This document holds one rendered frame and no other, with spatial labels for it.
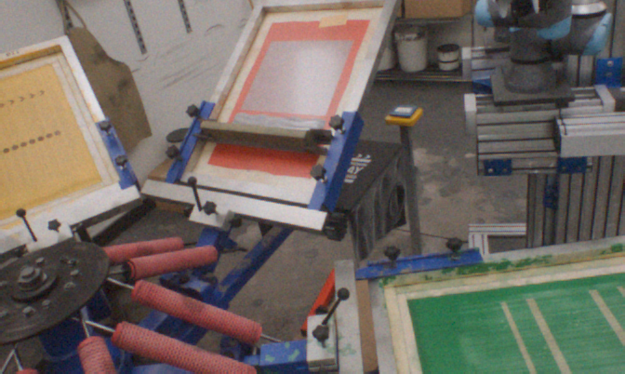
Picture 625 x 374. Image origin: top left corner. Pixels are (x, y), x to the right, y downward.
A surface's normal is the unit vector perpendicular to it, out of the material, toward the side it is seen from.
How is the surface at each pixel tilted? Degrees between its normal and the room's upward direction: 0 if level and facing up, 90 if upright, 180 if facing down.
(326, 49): 32
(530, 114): 90
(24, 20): 90
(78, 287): 0
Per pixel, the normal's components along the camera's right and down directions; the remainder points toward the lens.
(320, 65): -0.41, -0.46
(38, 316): -0.17, -0.86
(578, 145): -0.22, 0.51
